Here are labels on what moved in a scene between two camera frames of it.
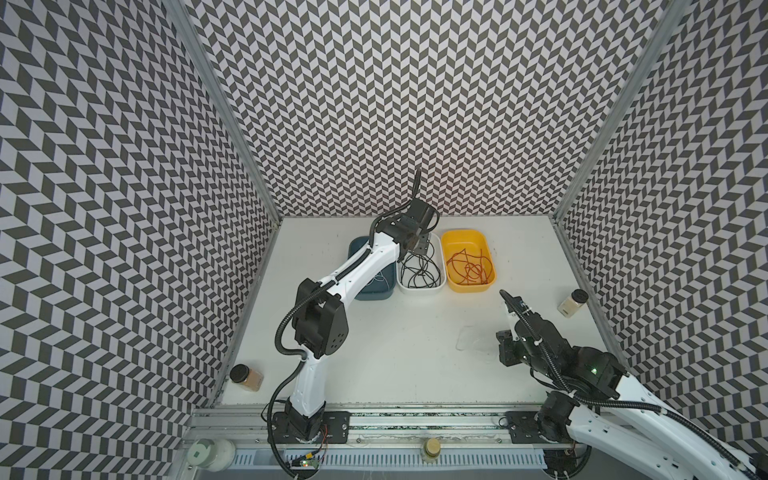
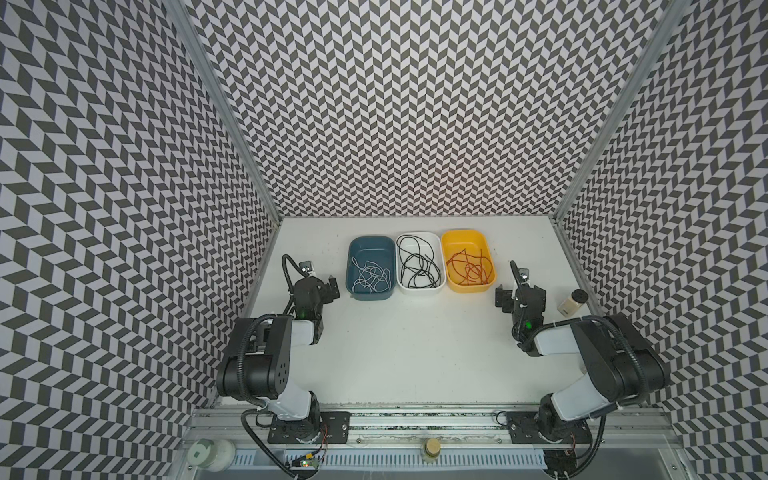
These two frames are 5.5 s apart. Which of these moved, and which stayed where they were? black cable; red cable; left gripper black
Moved: left gripper black
Stayed: black cable; red cable
